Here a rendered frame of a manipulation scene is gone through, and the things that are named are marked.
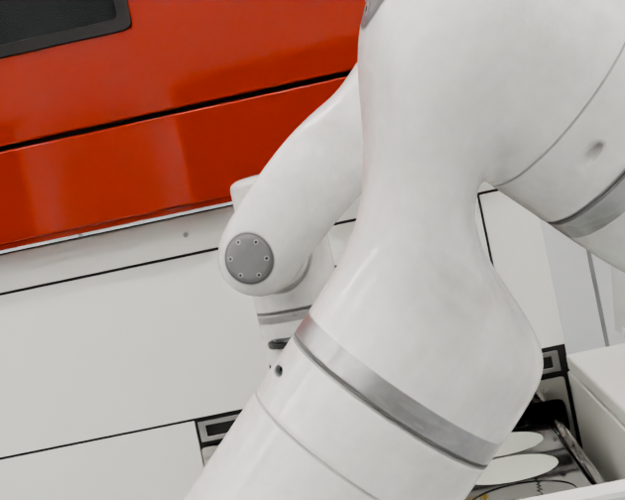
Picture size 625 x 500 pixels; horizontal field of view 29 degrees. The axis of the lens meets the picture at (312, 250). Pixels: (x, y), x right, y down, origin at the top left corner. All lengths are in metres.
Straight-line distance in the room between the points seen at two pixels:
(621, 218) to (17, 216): 0.96
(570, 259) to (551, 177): 2.38
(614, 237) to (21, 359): 1.02
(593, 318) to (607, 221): 2.39
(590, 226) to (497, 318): 0.07
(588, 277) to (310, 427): 2.42
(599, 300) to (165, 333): 1.69
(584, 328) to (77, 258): 1.74
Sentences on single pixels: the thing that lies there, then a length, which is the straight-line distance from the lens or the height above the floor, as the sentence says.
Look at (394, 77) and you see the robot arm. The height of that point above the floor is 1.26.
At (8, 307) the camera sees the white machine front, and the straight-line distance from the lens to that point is 1.50.
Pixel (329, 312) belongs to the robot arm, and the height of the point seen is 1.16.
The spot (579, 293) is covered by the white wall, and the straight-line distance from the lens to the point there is 2.97.
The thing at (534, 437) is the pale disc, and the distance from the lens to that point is 1.36.
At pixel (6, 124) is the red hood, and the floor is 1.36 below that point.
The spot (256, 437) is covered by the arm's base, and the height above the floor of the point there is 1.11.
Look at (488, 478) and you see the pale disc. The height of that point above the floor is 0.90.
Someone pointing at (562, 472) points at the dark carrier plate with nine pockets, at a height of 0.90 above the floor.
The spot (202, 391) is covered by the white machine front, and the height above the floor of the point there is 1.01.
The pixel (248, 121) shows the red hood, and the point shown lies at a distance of 1.39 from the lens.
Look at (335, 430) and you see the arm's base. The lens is 0.57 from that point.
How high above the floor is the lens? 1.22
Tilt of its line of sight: 3 degrees down
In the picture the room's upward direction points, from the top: 12 degrees counter-clockwise
